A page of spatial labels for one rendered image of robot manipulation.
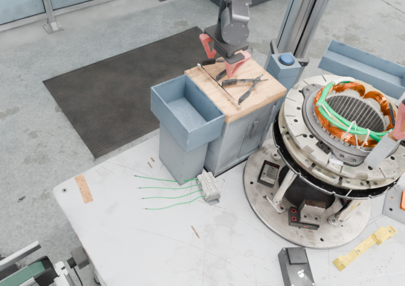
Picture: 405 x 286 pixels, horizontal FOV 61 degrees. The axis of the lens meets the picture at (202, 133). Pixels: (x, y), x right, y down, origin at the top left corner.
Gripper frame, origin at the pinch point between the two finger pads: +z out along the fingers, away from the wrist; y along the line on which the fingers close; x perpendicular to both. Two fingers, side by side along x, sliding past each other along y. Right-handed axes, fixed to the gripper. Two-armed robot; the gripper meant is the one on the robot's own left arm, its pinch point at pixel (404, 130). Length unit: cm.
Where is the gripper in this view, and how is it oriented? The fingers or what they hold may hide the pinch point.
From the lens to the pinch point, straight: 75.7
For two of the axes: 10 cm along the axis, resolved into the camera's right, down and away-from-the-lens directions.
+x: -5.3, -7.3, 4.3
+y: 8.2, -3.2, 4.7
